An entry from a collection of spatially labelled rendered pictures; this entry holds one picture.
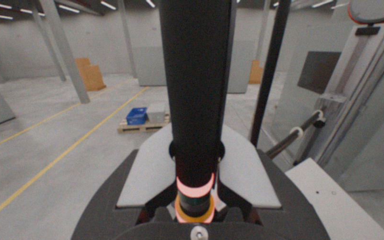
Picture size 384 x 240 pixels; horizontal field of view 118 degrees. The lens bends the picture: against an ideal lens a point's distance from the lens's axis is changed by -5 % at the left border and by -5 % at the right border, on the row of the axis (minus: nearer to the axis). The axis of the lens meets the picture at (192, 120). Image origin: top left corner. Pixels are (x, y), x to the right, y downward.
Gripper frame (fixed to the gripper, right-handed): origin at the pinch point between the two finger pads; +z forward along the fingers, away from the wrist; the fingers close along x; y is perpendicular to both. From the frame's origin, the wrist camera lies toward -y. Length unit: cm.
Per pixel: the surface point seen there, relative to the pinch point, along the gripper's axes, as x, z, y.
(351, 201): 43, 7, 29
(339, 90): 56, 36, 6
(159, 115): -84, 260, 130
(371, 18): 56, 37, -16
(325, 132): 58, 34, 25
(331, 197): 41, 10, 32
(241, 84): 203, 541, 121
